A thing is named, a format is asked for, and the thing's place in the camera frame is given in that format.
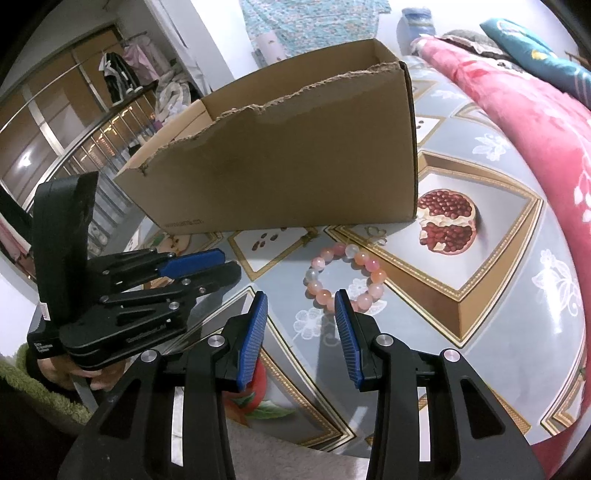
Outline black and white jacket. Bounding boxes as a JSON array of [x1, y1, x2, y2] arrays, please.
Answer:
[[99, 52, 144, 110]]

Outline metal railing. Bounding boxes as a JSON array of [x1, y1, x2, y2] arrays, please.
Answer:
[[41, 90, 160, 190]]

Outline red floral blanket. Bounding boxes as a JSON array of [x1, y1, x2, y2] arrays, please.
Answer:
[[410, 34, 591, 252]]

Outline person's left forearm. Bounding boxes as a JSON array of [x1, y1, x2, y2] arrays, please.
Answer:
[[0, 353, 93, 426]]

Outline torn cardboard box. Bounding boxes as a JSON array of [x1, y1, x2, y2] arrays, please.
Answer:
[[113, 38, 420, 235]]

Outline teal pillow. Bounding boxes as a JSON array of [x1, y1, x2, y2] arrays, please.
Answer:
[[480, 18, 591, 101]]

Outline white clothes pile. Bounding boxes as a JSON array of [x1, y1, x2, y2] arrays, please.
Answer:
[[154, 76, 204, 121]]

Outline person's left hand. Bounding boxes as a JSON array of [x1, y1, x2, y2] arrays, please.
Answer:
[[37, 354, 132, 393]]

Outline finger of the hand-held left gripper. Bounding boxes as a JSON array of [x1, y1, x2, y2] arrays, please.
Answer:
[[88, 248, 226, 291], [99, 261, 242, 326]]

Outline wooden wardrobe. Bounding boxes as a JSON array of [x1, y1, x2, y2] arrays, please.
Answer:
[[0, 27, 139, 195]]

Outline pink beaded bracelet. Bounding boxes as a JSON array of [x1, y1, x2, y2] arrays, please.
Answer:
[[303, 244, 387, 316]]

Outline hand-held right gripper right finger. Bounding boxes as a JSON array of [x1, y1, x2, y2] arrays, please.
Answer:
[[334, 289, 546, 480]]

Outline grey lace pillow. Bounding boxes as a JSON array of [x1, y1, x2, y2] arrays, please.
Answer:
[[441, 30, 527, 73]]

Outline pink hanging garment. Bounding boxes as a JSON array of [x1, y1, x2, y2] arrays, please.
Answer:
[[122, 39, 170, 86]]

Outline teal floral cloth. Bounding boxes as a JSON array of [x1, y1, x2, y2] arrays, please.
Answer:
[[240, 0, 391, 59]]

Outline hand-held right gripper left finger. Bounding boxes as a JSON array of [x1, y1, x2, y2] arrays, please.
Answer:
[[58, 291, 269, 480]]

